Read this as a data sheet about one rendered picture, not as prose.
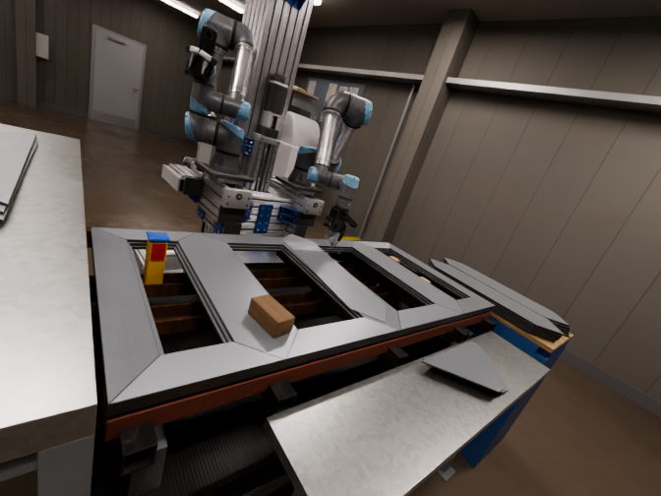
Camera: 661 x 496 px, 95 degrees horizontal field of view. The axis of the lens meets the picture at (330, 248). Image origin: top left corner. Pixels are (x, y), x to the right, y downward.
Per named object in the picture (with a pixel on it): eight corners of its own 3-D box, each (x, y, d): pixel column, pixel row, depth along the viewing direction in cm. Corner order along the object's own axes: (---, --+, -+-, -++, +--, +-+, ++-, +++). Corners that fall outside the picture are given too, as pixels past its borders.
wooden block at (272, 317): (291, 333, 80) (296, 317, 79) (273, 339, 76) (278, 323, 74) (265, 308, 87) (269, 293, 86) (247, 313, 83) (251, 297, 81)
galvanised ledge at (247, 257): (381, 265, 215) (383, 261, 214) (185, 269, 130) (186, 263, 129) (362, 252, 229) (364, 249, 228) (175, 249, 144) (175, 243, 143)
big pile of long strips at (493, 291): (572, 335, 162) (579, 325, 160) (552, 349, 136) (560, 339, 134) (447, 264, 217) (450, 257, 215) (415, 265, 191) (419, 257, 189)
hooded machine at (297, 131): (307, 216, 551) (333, 126, 501) (276, 213, 502) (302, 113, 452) (283, 200, 601) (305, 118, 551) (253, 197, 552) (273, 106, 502)
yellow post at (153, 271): (160, 292, 105) (167, 243, 99) (144, 294, 102) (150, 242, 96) (157, 285, 109) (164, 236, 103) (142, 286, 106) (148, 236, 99)
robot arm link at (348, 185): (357, 176, 146) (363, 179, 139) (349, 198, 150) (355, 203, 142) (342, 171, 144) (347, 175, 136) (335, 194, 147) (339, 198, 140)
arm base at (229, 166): (204, 163, 154) (207, 144, 151) (231, 168, 165) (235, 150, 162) (215, 171, 145) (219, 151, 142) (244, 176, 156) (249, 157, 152)
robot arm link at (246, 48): (259, 48, 145) (245, 130, 128) (235, 38, 141) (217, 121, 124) (264, 26, 135) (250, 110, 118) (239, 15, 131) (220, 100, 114)
